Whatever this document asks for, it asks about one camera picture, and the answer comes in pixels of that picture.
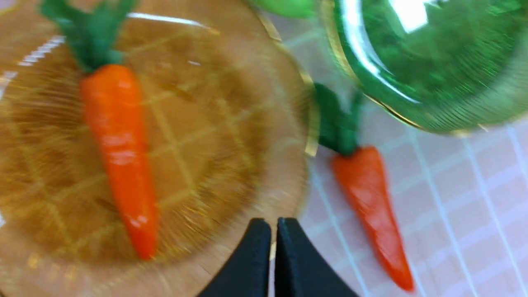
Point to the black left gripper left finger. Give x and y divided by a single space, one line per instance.
246 271

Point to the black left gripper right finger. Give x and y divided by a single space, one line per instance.
300 271

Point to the orange carrot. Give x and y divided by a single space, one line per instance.
114 113
360 172

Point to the green bitter gourd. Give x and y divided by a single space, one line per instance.
298 9

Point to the amber glass plate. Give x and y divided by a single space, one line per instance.
230 123

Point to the pink checkered tablecloth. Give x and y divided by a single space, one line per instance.
461 205

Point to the green glass plate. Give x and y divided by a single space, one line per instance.
442 66

